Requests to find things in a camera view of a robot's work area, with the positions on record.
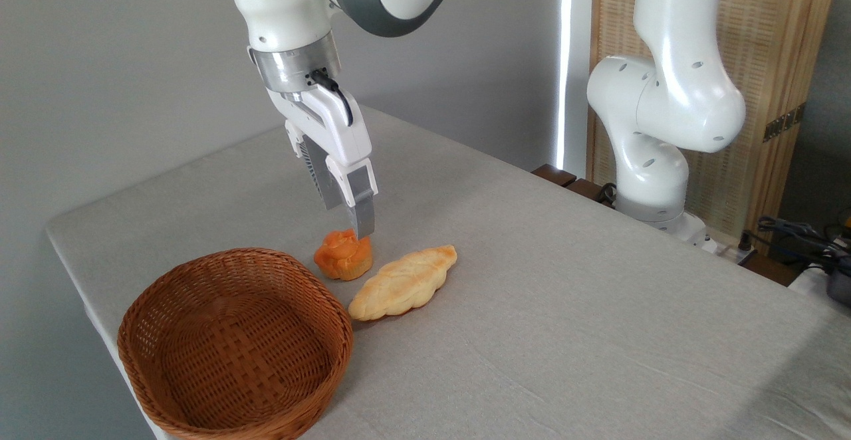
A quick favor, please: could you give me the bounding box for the long braided bread loaf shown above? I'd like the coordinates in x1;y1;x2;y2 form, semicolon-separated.
348;245;458;322

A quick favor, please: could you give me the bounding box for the orange muffin bread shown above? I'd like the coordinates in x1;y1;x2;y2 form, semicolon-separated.
313;229;374;281

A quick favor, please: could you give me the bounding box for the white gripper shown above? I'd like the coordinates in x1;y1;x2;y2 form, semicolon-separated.
266;83;379;240

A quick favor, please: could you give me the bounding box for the brown wicker basket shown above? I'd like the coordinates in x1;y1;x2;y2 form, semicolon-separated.
117;247;354;440

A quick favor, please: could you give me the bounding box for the grey tablecloth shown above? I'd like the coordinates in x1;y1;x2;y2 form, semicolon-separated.
45;101;851;440

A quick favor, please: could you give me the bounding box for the black cable bundle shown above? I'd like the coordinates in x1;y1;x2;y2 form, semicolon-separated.
738;215;851;275

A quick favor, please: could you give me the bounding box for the metal screen hinge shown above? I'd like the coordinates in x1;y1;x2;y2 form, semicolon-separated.
763;102;806;143

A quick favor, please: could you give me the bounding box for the wooden folding screen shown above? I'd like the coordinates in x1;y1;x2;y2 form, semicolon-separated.
586;0;842;241

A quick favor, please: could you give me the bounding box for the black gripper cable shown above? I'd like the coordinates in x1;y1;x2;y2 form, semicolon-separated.
307;69;354;127

